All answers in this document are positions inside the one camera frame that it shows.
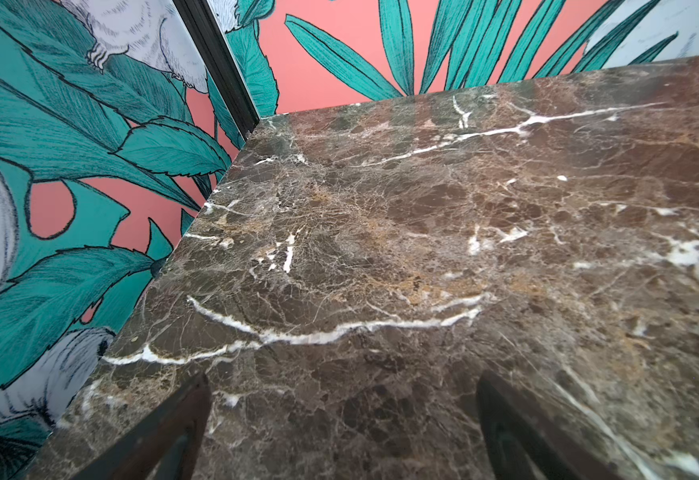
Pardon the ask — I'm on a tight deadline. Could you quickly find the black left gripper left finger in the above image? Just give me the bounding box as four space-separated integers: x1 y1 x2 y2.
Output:
74 372 212 479

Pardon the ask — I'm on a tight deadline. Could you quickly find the black corner frame post left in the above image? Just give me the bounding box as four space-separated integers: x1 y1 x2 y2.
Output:
174 0 260 140

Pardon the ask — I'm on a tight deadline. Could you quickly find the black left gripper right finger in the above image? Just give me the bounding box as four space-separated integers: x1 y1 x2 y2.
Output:
477 370 619 479

